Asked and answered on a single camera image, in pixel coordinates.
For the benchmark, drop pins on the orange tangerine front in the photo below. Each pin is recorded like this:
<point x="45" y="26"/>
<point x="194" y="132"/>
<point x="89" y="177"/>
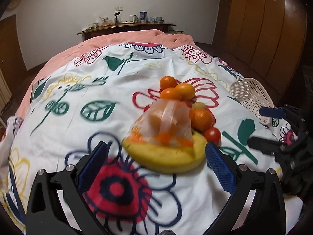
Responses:
<point x="171" y="94"/>

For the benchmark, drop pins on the cream plastic basket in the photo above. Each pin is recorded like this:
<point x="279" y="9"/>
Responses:
<point x="252" y="95"/>

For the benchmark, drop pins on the beige curtain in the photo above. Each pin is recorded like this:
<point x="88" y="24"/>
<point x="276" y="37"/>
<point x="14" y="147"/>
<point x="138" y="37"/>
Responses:
<point x="5" y="93"/>

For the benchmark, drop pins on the orange tangerine top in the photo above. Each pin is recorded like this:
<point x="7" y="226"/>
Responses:
<point x="167" y="82"/>

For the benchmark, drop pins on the blue mug on shelf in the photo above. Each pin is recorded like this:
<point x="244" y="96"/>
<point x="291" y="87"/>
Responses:
<point x="143" y="17"/>

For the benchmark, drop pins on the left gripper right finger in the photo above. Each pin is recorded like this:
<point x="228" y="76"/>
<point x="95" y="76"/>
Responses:
<point x="267" y="212"/>

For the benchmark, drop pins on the wooden headboard shelf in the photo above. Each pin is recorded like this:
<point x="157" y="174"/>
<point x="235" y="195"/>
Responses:
<point x="100" y="31"/>

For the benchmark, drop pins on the large orange tangerine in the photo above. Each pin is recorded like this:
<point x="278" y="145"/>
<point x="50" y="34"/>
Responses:
<point x="201" y="119"/>

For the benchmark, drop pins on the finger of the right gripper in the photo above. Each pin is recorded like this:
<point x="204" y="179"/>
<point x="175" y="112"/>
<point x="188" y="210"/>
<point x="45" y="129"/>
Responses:
<point x="266" y="146"/>
<point x="272" y="112"/>

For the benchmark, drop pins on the wooden door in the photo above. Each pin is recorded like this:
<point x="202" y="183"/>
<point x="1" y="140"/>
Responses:
<point x="12" y="63"/>

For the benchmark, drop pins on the pink blanket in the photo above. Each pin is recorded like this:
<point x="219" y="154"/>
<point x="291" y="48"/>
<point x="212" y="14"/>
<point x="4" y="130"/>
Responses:
<point x="171" y="41"/>

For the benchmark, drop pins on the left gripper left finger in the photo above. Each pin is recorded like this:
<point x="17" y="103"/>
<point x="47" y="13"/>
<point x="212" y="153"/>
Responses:
<point x="45" y="214"/>

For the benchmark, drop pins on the plastic bag of oranges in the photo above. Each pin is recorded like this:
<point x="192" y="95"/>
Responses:
<point x="166" y="123"/>

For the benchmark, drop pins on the green-brown kiwi fruit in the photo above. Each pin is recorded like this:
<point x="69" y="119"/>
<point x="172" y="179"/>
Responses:
<point x="199" y="105"/>

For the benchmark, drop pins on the wooden wardrobe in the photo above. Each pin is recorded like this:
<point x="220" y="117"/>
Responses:
<point x="262" y="39"/>

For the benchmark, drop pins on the yellow banana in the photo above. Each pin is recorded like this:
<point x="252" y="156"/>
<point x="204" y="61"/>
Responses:
<point x="167" y="160"/>

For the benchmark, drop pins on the red tomato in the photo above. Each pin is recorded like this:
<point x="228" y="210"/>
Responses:
<point x="213" y="135"/>

